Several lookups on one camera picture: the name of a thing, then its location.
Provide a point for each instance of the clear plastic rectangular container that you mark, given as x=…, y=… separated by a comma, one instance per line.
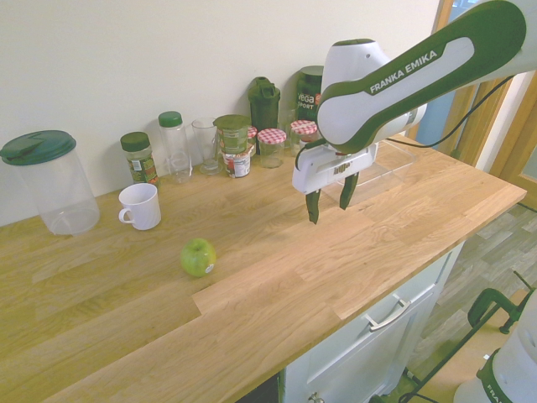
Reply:
x=392, y=165

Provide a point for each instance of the white cabinet drawer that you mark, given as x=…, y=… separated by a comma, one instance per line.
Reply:
x=377, y=336

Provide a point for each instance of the dark green shaker bottle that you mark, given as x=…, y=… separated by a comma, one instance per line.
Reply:
x=264, y=105

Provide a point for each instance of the green apple with sticker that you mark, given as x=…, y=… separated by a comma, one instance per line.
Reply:
x=198, y=258

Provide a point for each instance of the glass jar with checkered lid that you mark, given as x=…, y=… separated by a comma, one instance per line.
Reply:
x=303, y=134
x=271, y=147
x=252, y=138

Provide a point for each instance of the small clear glass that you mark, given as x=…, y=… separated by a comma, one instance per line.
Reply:
x=288, y=128

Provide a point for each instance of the clear bottle with green cap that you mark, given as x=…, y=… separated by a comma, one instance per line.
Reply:
x=175, y=147

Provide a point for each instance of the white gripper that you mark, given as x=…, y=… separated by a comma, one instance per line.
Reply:
x=323, y=170

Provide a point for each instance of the white mug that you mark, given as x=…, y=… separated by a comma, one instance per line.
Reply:
x=142, y=205

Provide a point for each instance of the spice jar with dark lid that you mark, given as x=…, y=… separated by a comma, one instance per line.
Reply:
x=139, y=161

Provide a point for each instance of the wooden door frame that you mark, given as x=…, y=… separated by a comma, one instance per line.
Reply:
x=509, y=126

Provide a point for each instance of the clear pitcher with green lid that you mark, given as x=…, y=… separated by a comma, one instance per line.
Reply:
x=54, y=184

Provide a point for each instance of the small jar with red label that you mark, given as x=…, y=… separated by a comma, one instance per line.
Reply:
x=238, y=165

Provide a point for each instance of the dark Vega Sport tub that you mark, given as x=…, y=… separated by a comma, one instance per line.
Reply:
x=309, y=94

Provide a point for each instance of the green lidded plastic tub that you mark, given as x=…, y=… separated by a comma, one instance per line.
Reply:
x=233, y=134

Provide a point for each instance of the tall clear drinking glass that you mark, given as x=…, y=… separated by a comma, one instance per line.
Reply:
x=206, y=144

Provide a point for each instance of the green metal clamp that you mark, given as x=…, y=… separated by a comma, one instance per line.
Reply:
x=495, y=304

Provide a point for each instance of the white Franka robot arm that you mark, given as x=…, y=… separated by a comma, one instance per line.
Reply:
x=398, y=80

